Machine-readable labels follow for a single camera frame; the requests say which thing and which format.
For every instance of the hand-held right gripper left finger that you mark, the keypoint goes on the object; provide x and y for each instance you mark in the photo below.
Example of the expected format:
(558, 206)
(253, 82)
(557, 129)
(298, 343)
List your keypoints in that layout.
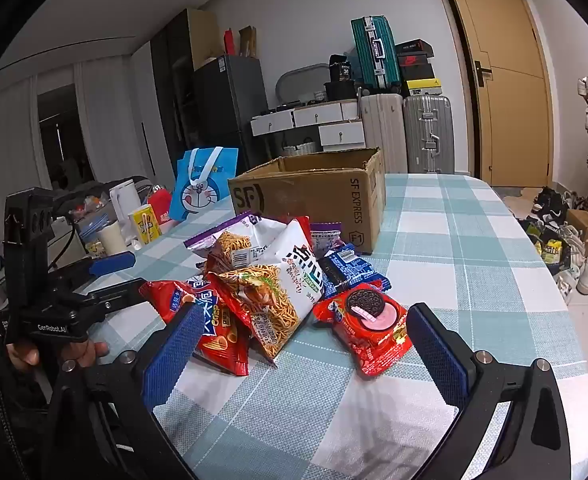
(171, 360)

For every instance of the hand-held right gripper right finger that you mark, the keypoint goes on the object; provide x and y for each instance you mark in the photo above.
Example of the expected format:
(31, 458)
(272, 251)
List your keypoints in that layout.
(438, 355)

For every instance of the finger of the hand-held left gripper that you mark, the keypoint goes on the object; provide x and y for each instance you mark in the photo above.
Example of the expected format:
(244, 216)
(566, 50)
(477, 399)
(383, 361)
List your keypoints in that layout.
(129, 292)
(114, 262)

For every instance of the red chip bag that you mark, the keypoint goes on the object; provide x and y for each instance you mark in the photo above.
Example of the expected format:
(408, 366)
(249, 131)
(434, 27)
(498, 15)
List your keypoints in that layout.
(219, 340)

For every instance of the red cookie packet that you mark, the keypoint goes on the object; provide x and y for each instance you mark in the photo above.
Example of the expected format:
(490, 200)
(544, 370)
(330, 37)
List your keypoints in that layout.
(373, 340)

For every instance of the purple silver snack bag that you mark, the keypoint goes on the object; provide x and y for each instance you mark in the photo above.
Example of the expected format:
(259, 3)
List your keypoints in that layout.
(229, 245)

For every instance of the white noodle snack bag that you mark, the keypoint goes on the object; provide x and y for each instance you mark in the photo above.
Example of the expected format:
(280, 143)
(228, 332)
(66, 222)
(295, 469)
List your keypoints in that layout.
(274, 305)

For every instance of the blue cookie packet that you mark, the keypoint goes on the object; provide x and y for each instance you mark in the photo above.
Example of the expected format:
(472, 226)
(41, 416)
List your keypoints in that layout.
(346, 265)

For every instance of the small purple packet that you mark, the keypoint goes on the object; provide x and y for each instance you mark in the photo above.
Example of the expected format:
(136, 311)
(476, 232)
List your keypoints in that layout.
(326, 234)

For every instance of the brown cardboard box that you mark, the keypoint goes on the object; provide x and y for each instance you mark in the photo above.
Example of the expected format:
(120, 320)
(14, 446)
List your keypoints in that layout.
(299, 195)

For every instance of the person's left forearm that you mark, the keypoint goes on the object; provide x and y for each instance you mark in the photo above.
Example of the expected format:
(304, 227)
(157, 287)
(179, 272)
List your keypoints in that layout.
(24, 410)

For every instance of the person's left hand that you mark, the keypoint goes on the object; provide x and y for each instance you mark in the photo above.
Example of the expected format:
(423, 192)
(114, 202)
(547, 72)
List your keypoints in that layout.
(21, 355)

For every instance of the yellow drink carton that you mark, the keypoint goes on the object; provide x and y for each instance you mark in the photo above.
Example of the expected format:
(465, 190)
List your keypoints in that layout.
(146, 225)

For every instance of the white electric kettle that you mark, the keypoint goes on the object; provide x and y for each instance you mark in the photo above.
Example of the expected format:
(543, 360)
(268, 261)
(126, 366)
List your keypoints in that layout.
(124, 205)

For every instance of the blue cartoon tote bag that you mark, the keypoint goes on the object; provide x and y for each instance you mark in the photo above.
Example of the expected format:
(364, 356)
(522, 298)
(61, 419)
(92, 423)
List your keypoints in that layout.
(199, 195)

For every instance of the checked tablecloth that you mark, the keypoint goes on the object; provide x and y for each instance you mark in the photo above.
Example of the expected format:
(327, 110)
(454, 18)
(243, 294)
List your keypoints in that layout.
(448, 240)

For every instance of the white curtain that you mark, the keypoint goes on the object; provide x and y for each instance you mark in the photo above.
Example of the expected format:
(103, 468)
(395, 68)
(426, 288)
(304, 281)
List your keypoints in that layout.
(109, 115)
(4, 150)

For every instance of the trash bin with black bag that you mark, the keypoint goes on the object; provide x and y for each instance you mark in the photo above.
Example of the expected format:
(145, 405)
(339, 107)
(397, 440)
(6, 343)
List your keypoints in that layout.
(553, 252)

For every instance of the pile of sneakers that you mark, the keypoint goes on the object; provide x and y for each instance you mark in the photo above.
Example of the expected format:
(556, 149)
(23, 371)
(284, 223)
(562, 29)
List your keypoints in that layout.
(548, 205)

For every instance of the tall dark cabinet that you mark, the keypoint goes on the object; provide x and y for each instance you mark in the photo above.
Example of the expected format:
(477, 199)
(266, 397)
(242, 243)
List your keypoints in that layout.
(174, 85)

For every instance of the dark grey refrigerator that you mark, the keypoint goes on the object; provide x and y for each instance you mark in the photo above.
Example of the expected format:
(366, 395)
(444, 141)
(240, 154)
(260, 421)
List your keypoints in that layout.
(229, 110)

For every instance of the small cardboard box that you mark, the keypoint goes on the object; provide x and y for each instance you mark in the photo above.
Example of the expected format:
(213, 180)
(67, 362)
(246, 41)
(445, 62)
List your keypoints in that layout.
(586, 230)

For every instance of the woven laundry basket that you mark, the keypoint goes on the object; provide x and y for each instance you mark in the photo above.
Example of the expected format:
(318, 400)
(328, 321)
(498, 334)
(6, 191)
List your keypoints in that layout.
(299, 150)

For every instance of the silver suitcase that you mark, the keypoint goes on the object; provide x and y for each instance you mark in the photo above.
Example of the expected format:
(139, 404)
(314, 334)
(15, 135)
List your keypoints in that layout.
(428, 132)

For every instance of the beige suitcase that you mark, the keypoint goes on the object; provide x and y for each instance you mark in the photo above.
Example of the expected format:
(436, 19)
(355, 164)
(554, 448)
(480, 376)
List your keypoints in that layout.
(383, 132)

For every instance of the red paper bag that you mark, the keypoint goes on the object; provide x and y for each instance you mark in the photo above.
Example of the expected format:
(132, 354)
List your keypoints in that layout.
(229, 42)

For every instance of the white drawer desk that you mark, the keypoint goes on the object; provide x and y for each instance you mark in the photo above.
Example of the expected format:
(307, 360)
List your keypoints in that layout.
(319, 115)

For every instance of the wooden door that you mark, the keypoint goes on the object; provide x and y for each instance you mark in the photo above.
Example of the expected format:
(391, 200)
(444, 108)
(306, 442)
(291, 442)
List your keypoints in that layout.
(508, 110)

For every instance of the brown paper bag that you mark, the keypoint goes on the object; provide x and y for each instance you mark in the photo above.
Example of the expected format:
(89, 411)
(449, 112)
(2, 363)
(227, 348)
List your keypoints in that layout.
(248, 42)

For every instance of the grey oval mirror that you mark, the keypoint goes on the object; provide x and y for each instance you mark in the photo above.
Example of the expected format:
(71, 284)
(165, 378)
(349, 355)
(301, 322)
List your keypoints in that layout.
(299, 80)

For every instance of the black yellow shoe box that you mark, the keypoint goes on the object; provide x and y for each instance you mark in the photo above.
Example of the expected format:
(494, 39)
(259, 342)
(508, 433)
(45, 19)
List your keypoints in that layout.
(423, 87)

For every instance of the black storage basket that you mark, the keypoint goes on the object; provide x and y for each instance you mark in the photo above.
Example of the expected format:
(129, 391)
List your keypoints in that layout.
(340, 91)

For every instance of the black paper bag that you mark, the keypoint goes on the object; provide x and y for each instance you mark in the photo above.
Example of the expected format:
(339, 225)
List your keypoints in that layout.
(341, 67)

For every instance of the teal suitcase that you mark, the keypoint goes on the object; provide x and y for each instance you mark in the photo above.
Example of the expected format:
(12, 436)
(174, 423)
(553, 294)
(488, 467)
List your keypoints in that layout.
(376, 55)

